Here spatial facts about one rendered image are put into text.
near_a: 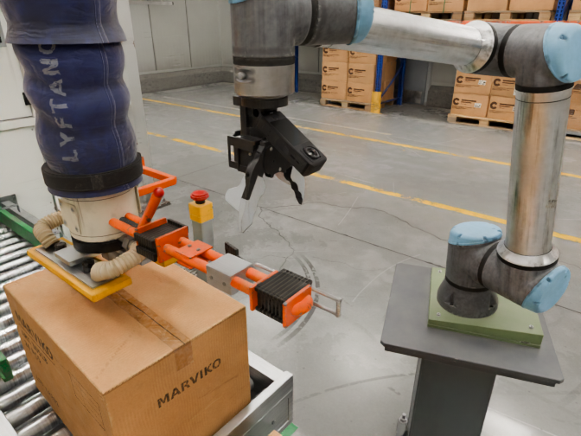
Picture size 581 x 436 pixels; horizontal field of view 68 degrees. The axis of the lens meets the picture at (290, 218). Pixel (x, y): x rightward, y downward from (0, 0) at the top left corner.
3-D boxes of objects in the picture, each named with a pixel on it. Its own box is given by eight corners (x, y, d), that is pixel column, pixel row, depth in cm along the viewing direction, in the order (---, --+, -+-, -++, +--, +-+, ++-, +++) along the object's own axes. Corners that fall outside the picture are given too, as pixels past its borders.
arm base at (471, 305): (433, 284, 154) (435, 259, 150) (489, 285, 151) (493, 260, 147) (441, 317, 137) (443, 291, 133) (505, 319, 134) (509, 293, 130)
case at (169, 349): (36, 387, 141) (2, 284, 124) (145, 328, 168) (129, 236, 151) (132, 515, 105) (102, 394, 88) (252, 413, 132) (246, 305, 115)
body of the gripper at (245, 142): (259, 160, 76) (258, 89, 71) (297, 170, 71) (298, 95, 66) (227, 171, 70) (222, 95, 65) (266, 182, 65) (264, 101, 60)
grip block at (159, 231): (134, 253, 97) (130, 229, 95) (169, 237, 104) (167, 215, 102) (156, 265, 92) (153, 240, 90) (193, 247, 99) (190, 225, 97)
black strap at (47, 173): (28, 178, 106) (23, 163, 104) (114, 157, 122) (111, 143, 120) (73, 200, 93) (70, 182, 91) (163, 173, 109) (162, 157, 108)
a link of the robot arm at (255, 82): (307, 62, 64) (262, 68, 57) (306, 97, 66) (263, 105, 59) (262, 59, 69) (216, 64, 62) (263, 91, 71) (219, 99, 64)
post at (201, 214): (208, 394, 208) (188, 202, 166) (219, 385, 213) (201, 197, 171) (218, 400, 204) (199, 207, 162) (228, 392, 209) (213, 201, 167)
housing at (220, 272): (205, 285, 86) (203, 265, 84) (230, 270, 91) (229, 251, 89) (230, 298, 82) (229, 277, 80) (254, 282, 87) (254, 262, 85)
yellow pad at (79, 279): (27, 256, 116) (22, 240, 114) (64, 242, 123) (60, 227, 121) (93, 304, 97) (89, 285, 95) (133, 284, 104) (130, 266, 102)
